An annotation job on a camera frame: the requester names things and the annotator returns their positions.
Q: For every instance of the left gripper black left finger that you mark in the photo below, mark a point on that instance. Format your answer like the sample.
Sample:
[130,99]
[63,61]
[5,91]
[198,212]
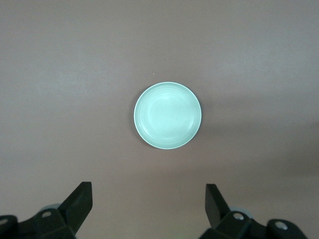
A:
[74,211]

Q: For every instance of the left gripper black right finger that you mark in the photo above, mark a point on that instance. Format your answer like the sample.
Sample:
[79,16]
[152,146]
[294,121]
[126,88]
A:
[216,211]

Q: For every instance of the pale green round plate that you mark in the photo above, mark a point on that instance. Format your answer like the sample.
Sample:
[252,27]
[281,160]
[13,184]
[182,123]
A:
[167,115]

